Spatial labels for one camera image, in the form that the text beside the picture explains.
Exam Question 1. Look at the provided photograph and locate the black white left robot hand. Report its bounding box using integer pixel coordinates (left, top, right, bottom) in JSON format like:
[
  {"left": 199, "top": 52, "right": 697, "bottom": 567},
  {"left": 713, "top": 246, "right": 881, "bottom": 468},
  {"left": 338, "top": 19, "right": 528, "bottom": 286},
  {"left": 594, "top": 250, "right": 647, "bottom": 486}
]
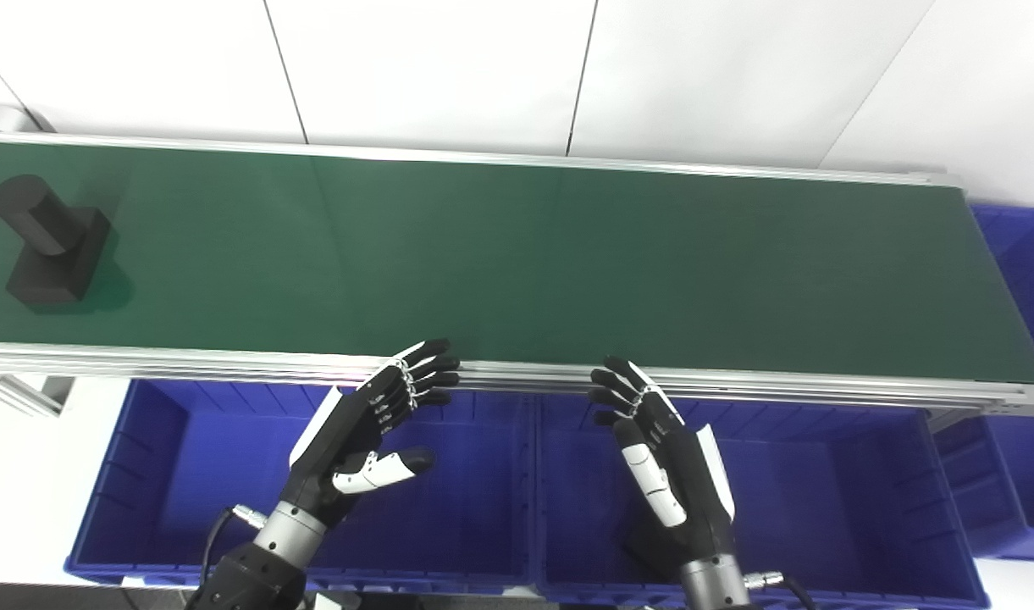
[{"left": 281, "top": 339, "right": 462, "bottom": 526}]

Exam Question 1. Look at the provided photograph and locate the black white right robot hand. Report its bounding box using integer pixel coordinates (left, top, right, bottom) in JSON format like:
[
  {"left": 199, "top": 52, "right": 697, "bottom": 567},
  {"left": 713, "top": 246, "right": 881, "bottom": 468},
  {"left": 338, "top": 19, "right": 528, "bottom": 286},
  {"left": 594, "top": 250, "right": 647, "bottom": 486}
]
[{"left": 589, "top": 356, "right": 738, "bottom": 570}]

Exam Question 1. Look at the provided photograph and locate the black cylinder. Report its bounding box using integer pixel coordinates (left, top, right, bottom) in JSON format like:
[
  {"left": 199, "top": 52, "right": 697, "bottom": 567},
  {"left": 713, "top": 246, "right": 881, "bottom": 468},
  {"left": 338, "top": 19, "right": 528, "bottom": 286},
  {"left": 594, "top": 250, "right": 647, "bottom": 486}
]
[{"left": 0, "top": 174, "right": 113, "bottom": 306}]

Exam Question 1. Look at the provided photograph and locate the blue plastic bin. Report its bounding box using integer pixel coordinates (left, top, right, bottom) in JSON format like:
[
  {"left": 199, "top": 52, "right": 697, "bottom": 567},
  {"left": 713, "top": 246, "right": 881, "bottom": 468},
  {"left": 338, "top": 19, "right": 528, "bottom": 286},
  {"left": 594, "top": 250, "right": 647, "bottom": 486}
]
[
  {"left": 932, "top": 203, "right": 1034, "bottom": 562},
  {"left": 66, "top": 379, "right": 539, "bottom": 594},
  {"left": 534, "top": 394, "right": 992, "bottom": 610}
]

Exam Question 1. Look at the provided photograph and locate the green conveyor belt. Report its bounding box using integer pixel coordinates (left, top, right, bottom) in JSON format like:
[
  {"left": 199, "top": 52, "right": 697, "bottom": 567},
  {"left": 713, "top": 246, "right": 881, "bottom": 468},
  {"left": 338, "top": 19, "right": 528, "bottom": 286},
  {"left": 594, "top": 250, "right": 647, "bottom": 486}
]
[{"left": 0, "top": 131, "right": 1034, "bottom": 418}]

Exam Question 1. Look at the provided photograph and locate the aluminium conveyor leg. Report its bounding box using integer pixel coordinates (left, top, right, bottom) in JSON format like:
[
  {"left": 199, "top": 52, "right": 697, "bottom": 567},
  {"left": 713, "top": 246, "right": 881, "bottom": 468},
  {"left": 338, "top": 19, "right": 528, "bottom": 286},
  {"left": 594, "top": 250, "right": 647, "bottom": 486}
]
[{"left": 0, "top": 373, "right": 75, "bottom": 418}]

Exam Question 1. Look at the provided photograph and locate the grey conveyor end housing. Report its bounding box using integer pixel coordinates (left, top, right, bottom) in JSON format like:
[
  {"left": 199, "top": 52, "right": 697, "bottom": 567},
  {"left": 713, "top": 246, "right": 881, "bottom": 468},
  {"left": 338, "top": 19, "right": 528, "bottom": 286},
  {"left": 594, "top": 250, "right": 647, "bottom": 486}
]
[{"left": 0, "top": 103, "right": 56, "bottom": 135}]

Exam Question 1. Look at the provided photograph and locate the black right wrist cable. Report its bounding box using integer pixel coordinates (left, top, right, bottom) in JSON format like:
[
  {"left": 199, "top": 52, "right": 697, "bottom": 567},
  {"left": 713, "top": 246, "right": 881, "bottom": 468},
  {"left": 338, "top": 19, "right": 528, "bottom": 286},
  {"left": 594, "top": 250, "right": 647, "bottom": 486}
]
[{"left": 741, "top": 572, "right": 816, "bottom": 610}]

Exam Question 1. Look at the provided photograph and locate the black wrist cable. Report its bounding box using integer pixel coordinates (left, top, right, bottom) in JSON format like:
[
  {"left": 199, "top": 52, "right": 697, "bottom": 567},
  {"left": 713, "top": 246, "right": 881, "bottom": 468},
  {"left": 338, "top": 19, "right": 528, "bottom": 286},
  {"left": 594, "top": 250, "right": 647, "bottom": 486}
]
[
  {"left": 199, "top": 504, "right": 268, "bottom": 587},
  {"left": 741, "top": 572, "right": 816, "bottom": 610}
]

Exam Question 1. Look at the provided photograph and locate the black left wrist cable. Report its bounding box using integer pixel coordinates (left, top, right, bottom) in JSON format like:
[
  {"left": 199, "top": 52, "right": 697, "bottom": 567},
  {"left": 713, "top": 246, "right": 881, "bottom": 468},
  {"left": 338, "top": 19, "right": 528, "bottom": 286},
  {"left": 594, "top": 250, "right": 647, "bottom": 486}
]
[{"left": 199, "top": 504, "right": 268, "bottom": 587}]

